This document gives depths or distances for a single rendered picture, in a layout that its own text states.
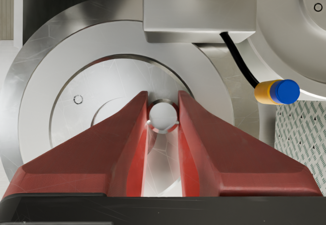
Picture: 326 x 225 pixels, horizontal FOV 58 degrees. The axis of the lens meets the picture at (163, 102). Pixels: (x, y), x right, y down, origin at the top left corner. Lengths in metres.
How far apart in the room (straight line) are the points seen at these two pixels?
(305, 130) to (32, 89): 0.28
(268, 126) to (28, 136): 0.42
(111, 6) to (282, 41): 0.10
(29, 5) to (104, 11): 0.05
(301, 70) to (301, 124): 0.19
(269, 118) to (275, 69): 0.35
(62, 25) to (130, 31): 0.04
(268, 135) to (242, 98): 0.36
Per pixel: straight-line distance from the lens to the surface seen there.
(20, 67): 0.18
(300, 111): 0.37
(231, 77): 0.17
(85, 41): 0.16
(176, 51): 0.16
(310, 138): 0.35
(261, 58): 0.17
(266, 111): 0.52
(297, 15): 0.19
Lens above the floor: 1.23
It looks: 1 degrees up
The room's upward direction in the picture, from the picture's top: 180 degrees counter-clockwise
